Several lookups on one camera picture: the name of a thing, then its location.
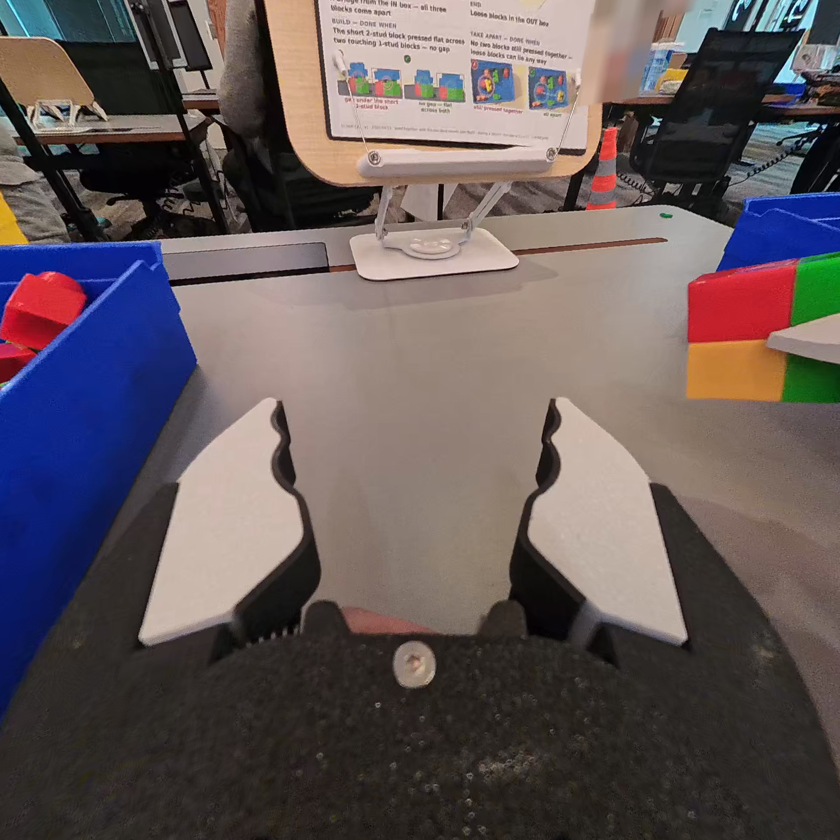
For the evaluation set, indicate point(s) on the orange traffic cone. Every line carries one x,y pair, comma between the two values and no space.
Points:
605,177

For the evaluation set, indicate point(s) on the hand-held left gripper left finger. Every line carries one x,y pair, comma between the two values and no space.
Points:
223,538

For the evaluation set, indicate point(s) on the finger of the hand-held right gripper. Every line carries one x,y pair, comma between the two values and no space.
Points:
814,338

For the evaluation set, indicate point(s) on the red single-stud block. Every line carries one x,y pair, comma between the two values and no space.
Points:
741,302

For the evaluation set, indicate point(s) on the clear water bottles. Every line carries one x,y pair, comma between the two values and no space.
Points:
659,69

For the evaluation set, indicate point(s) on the black office chair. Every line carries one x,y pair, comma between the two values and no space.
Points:
728,79

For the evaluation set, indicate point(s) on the green two-stud block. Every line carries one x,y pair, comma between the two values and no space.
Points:
817,289

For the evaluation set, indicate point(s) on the pile of mixed blocks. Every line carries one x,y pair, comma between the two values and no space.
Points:
43,308

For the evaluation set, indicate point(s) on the distant wooden display stand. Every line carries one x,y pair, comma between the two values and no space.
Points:
46,72

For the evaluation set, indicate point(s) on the yellow single-stud block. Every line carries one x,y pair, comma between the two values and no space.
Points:
735,371

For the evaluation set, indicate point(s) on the blue plastic bin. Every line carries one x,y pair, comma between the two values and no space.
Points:
98,426
774,229

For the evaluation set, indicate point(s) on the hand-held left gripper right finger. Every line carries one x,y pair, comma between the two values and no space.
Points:
604,538

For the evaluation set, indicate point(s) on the white sheet holder ledge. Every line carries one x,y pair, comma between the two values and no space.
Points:
459,164

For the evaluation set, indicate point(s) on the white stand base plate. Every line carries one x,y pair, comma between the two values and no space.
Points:
485,262

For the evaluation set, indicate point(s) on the printed instruction sheet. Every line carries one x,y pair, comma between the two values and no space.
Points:
459,72

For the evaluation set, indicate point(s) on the flat table hatch cover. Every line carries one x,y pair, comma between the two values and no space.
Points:
243,262

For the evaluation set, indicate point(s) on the yellow plastic bin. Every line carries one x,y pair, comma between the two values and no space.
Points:
10,223

